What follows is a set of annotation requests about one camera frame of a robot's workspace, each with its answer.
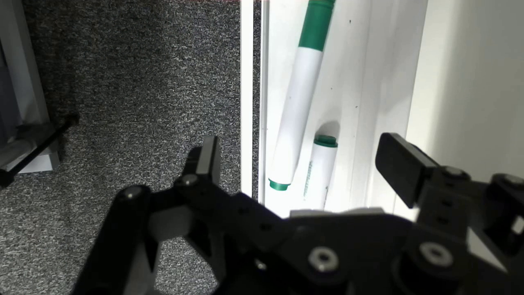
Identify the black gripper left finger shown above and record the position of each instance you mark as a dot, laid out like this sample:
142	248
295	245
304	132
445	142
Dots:
173	240

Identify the white metal frame leg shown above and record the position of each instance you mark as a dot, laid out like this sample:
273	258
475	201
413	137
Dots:
24	71

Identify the white metal marker tray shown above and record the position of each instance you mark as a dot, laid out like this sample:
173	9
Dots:
377	83

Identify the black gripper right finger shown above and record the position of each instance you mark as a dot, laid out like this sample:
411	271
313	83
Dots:
463	230

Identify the black tripod leg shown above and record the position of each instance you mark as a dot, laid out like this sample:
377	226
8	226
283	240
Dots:
38	149

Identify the green whiteboard marker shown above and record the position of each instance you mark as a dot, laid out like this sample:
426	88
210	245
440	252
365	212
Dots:
321	170
300	93

